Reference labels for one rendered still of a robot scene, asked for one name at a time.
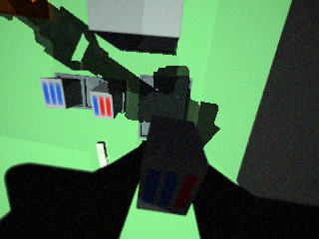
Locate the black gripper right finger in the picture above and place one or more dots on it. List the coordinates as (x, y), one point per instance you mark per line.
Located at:
(225, 210)

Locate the grey wall panel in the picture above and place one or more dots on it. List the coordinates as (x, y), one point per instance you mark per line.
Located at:
(281, 158)

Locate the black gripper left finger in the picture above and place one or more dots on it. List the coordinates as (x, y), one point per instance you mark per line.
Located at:
(106, 193)

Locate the white flat bar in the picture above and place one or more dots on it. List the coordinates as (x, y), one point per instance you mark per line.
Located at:
(102, 153)

